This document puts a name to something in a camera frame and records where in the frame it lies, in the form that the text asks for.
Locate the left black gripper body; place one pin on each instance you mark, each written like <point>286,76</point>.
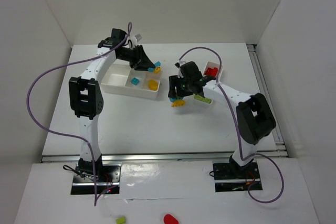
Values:
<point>137,56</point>

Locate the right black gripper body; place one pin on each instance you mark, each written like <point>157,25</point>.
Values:
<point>174,86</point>

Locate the light green lego brick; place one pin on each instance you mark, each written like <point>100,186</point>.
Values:
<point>202,99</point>

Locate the teal flower lego brick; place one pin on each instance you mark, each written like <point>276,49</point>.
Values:
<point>172,99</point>

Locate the teal square lego brick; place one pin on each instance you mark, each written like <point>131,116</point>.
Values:
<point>135,81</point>

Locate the orange sun round lego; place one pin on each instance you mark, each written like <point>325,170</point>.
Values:
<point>153,85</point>

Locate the red lego brick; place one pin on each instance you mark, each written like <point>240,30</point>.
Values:
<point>214,71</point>
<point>209,71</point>

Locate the teal and green lego stack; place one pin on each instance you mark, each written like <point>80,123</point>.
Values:
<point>157,64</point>

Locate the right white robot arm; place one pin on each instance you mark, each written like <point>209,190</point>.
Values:
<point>252,116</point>

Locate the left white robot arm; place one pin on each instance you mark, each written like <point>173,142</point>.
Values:
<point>86,99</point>

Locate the red round piece foreground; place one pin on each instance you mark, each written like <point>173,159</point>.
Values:
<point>169,219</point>

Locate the green lego on foreground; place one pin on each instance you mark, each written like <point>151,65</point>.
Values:
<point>121,220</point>

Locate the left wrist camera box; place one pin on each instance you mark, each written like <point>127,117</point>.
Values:
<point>138,37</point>

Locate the aluminium rail front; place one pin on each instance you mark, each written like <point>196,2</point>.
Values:
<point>120,158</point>

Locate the aluminium rail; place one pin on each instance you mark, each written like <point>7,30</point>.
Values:
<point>120,158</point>
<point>279,142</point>

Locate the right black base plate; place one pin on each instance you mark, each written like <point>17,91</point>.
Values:
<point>226,180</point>

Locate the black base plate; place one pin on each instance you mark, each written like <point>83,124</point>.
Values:
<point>226,180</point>
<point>107,183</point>

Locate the aluminium rail right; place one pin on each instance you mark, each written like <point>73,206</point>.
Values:
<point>279,142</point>

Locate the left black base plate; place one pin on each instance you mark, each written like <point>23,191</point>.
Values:
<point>107,183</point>

